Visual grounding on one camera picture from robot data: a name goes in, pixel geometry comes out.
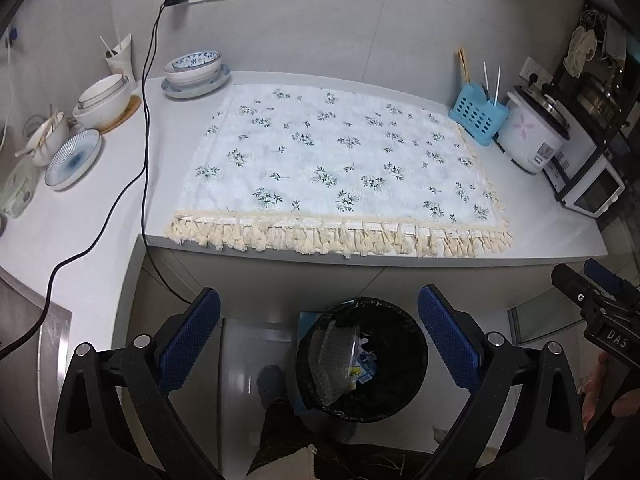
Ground blue milk carton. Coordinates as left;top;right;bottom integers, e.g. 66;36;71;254
348;337;376;387

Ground black trash bin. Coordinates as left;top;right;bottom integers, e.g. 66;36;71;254
295;297;428;424

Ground person's right hand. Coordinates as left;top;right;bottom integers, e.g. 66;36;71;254
579;350;640;434

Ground white rice cooker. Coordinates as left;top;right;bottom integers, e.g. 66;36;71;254
497;86;570;174

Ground blue utensil holder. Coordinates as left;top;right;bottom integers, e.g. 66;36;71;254
448;82;509;146

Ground black metal rack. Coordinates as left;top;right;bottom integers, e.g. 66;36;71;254
551;0;639;204

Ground floral white tablecloth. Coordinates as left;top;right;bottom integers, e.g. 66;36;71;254
167;84;511;258

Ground blue striped plate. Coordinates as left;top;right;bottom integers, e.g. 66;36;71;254
44;129;103;192

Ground white straw right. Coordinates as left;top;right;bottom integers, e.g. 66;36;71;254
494;65;502;106

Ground white straw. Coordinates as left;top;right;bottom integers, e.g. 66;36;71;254
494;65;502;106
482;61;490;101

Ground white straw left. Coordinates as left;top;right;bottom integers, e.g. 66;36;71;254
482;61;490;101

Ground white bowl with chopsticks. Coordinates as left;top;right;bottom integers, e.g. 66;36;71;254
14;110;70;168

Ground wooden round coaster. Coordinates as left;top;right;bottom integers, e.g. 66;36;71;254
100;96;142;134

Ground white stacked bowls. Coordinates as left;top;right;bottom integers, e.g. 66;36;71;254
73;74;131;130

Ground wooden chopsticks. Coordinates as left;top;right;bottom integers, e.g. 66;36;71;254
457;47;471;84

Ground white plate under bowl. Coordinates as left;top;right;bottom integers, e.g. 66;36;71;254
160;64;231;100

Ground blue patterned bowl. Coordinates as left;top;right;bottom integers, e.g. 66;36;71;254
164;50;222;86

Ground white cup with sticks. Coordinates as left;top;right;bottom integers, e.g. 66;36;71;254
101;34;137;84

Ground right wall socket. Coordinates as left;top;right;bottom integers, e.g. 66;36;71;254
520;56;552;89

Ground black cable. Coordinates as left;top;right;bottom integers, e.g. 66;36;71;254
0;1;202;361

